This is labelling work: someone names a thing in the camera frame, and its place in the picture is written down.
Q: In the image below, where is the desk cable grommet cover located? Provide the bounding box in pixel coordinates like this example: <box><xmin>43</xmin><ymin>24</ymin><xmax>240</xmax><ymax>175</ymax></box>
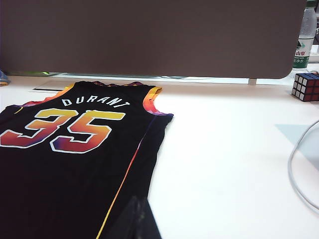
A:
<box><xmin>28</xmin><ymin>83</ymin><xmax>75</xmax><ymax>93</ymax></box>

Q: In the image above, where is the clear plastic water bottle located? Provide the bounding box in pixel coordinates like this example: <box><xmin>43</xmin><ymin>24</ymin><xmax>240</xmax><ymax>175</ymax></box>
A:
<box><xmin>292</xmin><ymin>0</ymin><xmax>319</xmax><ymax>70</ymax></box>

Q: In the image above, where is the black basketball jersey number 35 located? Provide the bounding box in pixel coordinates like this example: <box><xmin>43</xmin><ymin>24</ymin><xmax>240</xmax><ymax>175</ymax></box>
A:
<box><xmin>0</xmin><ymin>80</ymin><xmax>174</xmax><ymax>239</ymax></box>

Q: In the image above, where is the white cable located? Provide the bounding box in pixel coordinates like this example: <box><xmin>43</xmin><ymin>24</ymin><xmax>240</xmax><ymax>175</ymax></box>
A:
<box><xmin>287</xmin><ymin>119</ymin><xmax>319</xmax><ymax>215</ymax></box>

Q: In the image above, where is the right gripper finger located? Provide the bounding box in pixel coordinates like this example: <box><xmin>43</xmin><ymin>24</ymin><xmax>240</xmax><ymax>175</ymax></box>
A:
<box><xmin>116</xmin><ymin>196</ymin><xmax>162</xmax><ymax>239</ymax></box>

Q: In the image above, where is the black Rubik's cube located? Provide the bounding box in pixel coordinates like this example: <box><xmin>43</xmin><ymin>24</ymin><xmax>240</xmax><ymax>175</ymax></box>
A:
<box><xmin>291</xmin><ymin>72</ymin><xmax>319</xmax><ymax>102</ymax></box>

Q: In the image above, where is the blue crumpled cloth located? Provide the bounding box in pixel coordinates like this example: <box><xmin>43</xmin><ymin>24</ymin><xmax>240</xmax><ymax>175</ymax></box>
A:
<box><xmin>0</xmin><ymin>69</ymin><xmax>9</xmax><ymax>87</ymax></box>

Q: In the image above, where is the light blue triangle tape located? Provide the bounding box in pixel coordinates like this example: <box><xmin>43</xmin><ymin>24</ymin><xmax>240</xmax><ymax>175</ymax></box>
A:
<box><xmin>275</xmin><ymin>123</ymin><xmax>312</xmax><ymax>150</ymax></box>

